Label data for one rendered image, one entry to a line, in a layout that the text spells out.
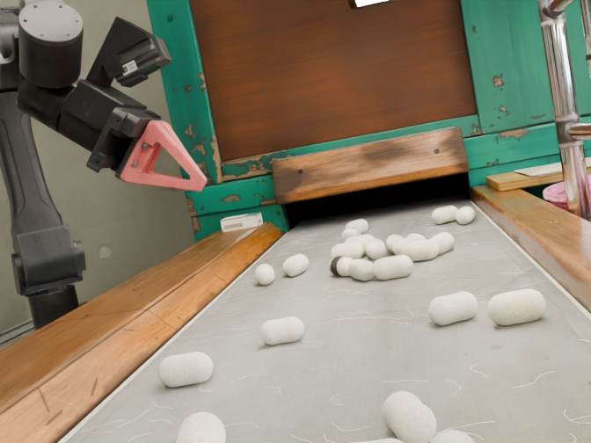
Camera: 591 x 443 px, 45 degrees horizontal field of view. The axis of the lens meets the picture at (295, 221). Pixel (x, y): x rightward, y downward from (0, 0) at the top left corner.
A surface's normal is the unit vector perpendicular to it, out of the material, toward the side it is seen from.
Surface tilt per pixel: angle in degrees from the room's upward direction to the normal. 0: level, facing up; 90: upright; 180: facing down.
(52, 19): 54
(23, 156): 76
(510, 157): 90
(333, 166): 67
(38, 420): 45
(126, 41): 90
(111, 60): 90
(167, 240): 90
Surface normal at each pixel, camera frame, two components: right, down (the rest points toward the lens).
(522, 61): -0.14, 0.13
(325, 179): -0.19, -0.26
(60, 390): 0.56, -0.81
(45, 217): 0.43, -0.23
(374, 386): -0.18, -0.98
